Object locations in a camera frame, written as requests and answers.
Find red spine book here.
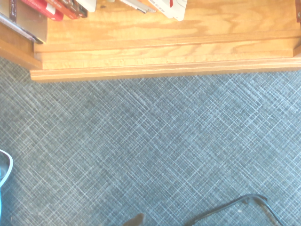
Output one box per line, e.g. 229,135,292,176
20,0,64,22

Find dark spine thin book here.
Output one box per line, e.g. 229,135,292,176
70,0,89,18

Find large book with tan pages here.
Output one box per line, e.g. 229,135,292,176
0,0,48,45

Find white book with red print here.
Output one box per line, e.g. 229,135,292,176
148,0,189,22

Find orange-red spine book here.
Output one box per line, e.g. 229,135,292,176
45,0,80,20

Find thin grey orange booklets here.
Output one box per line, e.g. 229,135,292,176
119,0,157,14

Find white tube frame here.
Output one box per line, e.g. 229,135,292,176
0,149,14,189

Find wooden bookshelf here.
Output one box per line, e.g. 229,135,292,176
0,0,301,82

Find plain white book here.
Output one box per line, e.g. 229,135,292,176
76,0,97,13

